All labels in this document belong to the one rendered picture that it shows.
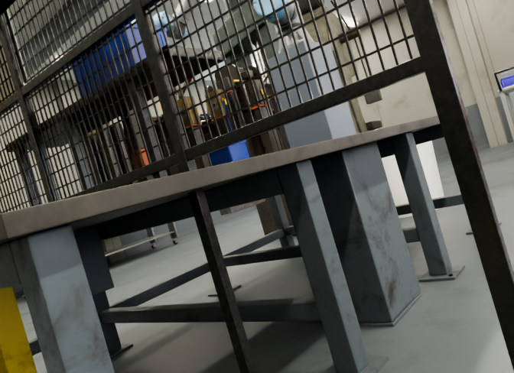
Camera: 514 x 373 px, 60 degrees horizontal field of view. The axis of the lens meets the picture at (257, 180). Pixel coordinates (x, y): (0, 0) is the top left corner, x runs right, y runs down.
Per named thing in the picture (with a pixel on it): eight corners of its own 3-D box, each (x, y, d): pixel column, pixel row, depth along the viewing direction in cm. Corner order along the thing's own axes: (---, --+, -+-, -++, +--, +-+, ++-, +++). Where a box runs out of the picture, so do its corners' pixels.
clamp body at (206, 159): (207, 182, 187) (183, 102, 187) (224, 176, 181) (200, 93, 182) (196, 184, 182) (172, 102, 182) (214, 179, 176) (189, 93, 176)
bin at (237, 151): (232, 171, 160) (225, 147, 160) (254, 163, 155) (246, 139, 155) (213, 176, 152) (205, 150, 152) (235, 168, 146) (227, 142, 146)
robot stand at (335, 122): (357, 136, 182) (330, 43, 182) (333, 142, 167) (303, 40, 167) (318, 149, 195) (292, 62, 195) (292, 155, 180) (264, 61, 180)
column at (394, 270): (423, 294, 182) (378, 141, 182) (394, 326, 159) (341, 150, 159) (358, 297, 202) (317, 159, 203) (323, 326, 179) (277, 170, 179)
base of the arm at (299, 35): (322, 45, 182) (315, 22, 182) (301, 43, 170) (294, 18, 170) (293, 60, 192) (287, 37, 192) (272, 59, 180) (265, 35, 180)
